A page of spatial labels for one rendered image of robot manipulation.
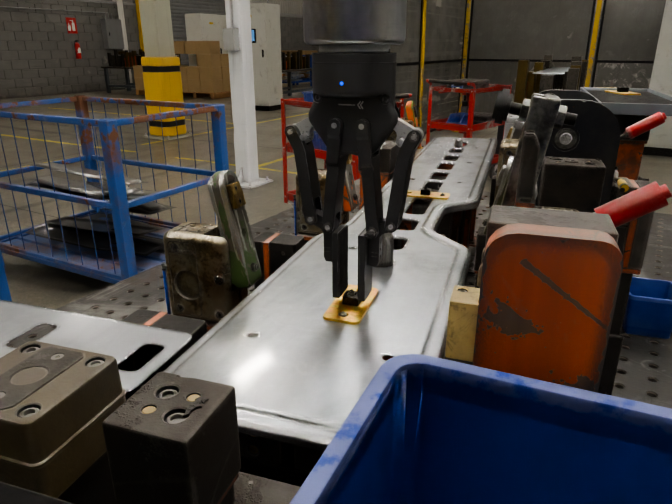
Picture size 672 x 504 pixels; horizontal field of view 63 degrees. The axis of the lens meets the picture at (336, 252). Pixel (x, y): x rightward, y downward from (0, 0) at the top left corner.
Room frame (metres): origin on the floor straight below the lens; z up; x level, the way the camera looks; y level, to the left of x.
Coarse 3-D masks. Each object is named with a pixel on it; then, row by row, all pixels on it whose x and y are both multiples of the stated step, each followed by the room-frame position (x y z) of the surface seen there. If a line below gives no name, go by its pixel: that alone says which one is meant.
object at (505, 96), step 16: (512, 96) 0.47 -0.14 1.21; (544, 96) 0.47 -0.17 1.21; (496, 112) 0.46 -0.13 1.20; (512, 112) 0.47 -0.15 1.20; (528, 112) 0.45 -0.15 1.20; (544, 112) 0.45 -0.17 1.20; (560, 112) 0.45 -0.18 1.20; (528, 128) 0.45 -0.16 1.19; (544, 128) 0.45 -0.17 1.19; (560, 128) 0.46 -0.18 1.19; (544, 144) 0.44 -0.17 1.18; (512, 176) 0.45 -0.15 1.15; (512, 192) 0.45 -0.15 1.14
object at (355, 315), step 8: (352, 288) 0.55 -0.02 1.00; (376, 288) 0.55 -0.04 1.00; (344, 296) 0.51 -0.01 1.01; (352, 296) 0.51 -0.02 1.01; (368, 296) 0.53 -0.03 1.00; (336, 304) 0.51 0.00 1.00; (344, 304) 0.51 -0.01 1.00; (352, 304) 0.51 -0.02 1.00; (360, 304) 0.51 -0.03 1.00; (368, 304) 0.51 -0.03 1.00; (328, 312) 0.49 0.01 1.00; (336, 312) 0.49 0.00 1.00; (352, 312) 0.49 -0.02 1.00; (360, 312) 0.49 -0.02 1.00; (328, 320) 0.48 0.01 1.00; (336, 320) 0.48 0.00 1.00; (344, 320) 0.47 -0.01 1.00; (352, 320) 0.47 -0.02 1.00; (360, 320) 0.48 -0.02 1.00
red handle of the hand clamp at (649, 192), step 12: (636, 192) 0.43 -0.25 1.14; (648, 192) 0.43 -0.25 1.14; (660, 192) 0.42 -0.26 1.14; (612, 204) 0.44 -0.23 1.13; (624, 204) 0.43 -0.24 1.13; (636, 204) 0.43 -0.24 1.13; (648, 204) 0.43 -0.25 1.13; (660, 204) 0.42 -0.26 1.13; (612, 216) 0.43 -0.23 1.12; (624, 216) 0.43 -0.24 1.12; (636, 216) 0.43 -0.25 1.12
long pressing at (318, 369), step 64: (384, 192) 0.98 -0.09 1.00; (448, 192) 0.98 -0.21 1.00; (320, 256) 0.65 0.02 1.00; (448, 256) 0.65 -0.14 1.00; (256, 320) 0.48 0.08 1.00; (320, 320) 0.48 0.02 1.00; (384, 320) 0.48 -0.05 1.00; (256, 384) 0.37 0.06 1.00; (320, 384) 0.37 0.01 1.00; (320, 448) 0.31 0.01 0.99
